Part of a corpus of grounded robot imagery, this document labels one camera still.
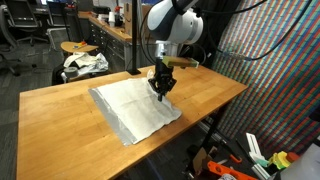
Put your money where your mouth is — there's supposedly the grey drawer cabinet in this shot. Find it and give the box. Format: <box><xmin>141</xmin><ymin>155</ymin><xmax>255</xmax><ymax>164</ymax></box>
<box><xmin>78</xmin><ymin>11</ymin><xmax>148</xmax><ymax>73</ymax></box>

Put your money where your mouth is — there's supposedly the red round cap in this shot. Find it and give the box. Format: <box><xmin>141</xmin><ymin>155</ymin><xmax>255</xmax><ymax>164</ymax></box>
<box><xmin>286</xmin><ymin>152</ymin><xmax>301</xmax><ymax>163</ymax></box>

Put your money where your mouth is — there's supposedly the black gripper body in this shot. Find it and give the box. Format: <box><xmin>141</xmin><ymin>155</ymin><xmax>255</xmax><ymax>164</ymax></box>
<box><xmin>153</xmin><ymin>61</ymin><xmax>177</xmax><ymax>86</ymax></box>

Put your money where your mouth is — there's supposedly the round wooden stool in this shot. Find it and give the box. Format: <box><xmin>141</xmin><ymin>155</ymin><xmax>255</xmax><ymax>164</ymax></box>
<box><xmin>60</xmin><ymin>41</ymin><xmax>100</xmax><ymax>54</ymax></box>

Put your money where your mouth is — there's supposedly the yellow red toy block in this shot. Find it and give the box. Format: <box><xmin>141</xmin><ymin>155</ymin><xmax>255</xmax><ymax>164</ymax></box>
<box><xmin>73</xmin><ymin>40</ymin><xmax>88</xmax><ymax>50</ymax></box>

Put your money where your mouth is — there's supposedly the open cardboard box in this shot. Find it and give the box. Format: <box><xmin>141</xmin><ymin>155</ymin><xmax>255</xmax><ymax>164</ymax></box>
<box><xmin>192</xmin><ymin>146</ymin><xmax>218</xmax><ymax>175</ymax></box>

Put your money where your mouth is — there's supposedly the black orange bar clamp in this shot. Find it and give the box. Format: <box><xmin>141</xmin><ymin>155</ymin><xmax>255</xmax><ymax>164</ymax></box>
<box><xmin>219</xmin><ymin>139</ymin><xmax>243</xmax><ymax>164</ymax></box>

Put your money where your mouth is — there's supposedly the black camera stand pole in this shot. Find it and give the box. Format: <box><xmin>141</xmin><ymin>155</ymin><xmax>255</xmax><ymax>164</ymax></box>
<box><xmin>127</xmin><ymin>0</ymin><xmax>142</xmax><ymax>76</ymax></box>

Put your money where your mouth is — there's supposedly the white aluminium extrusion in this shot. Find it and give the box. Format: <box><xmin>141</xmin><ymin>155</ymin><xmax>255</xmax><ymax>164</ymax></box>
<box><xmin>245</xmin><ymin>132</ymin><xmax>268</xmax><ymax>164</ymax></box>

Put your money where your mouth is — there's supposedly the crumpled white cloth pile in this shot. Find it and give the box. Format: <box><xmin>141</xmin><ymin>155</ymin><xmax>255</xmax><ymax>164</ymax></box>
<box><xmin>63</xmin><ymin>52</ymin><xmax>109</xmax><ymax>76</ymax></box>

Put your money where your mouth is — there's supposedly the white plastic bucket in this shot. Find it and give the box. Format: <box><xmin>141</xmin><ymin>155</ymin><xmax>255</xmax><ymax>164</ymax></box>
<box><xmin>279</xmin><ymin>143</ymin><xmax>320</xmax><ymax>180</ymax></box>

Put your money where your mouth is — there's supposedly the black looped wrist cable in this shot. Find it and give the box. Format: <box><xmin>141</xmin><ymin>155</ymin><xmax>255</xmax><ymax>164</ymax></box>
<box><xmin>139</xmin><ymin>6</ymin><xmax>159</xmax><ymax>66</ymax></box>

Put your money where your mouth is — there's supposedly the thick black hanging cable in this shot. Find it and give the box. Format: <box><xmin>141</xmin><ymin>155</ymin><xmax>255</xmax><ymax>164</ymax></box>
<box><xmin>199</xmin><ymin>0</ymin><xmax>314</xmax><ymax>62</ymax></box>

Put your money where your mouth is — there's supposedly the black mesh office chair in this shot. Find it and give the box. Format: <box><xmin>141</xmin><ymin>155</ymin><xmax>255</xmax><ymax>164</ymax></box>
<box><xmin>0</xmin><ymin>0</ymin><xmax>49</xmax><ymax>46</ymax></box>

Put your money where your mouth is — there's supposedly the grey duct tape roll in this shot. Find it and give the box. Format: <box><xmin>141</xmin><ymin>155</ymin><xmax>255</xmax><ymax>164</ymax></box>
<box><xmin>63</xmin><ymin>66</ymin><xmax>79</xmax><ymax>80</ymax></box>

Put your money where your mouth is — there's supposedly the olive wrist camera mount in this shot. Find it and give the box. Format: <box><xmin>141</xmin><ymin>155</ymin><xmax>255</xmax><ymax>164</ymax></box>
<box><xmin>162</xmin><ymin>55</ymin><xmax>200</xmax><ymax>70</ymax></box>

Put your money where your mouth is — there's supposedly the white paper cup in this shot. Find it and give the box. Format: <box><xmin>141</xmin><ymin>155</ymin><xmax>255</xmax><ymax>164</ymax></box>
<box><xmin>108</xmin><ymin>11</ymin><xmax>117</xmax><ymax>28</ymax></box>

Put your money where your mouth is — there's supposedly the yellow green plastic part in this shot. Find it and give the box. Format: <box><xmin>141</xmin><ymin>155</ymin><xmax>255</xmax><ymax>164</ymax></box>
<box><xmin>269</xmin><ymin>150</ymin><xmax>291</xmax><ymax>169</ymax></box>

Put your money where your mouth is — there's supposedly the white cloth towel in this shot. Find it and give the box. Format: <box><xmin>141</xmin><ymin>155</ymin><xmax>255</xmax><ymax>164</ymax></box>
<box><xmin>94</xmin><ymin>77</ymin><xmax>183</xmax><ymax>145</ymax></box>

